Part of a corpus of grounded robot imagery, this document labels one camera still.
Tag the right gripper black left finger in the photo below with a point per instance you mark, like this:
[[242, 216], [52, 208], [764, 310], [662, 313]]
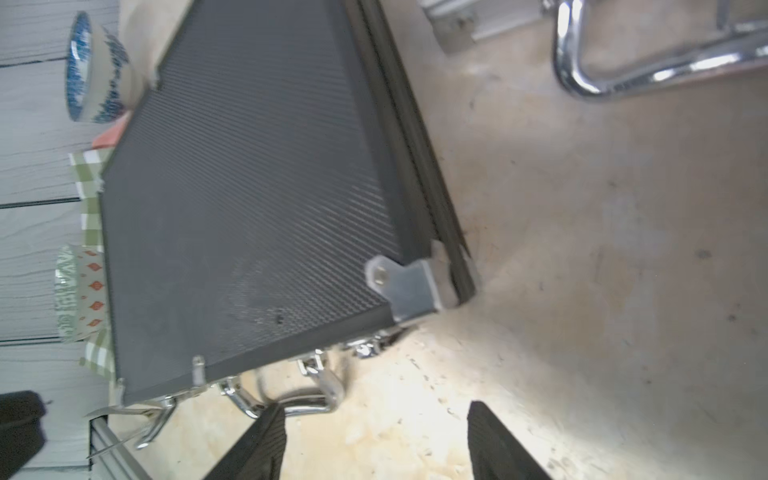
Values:
[[259, 452]]

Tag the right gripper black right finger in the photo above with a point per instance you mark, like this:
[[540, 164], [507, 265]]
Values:
[[495, 453]]

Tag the black carbon poker case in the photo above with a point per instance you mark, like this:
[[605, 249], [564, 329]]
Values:
[[274, 196]]

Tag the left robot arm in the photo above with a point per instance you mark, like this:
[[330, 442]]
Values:
[[22, 437]]

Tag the small silver poker case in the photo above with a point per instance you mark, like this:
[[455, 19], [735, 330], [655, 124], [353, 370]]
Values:
[[613, 49]]

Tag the green checked cloth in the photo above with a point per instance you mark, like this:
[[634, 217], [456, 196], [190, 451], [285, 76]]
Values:
[[94, 313]]

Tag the pink cutting board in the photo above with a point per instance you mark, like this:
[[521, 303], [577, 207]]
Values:
[[112, 135]]

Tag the blue floral ceramic bowl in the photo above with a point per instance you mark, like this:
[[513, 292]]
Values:
[[101, 82]]

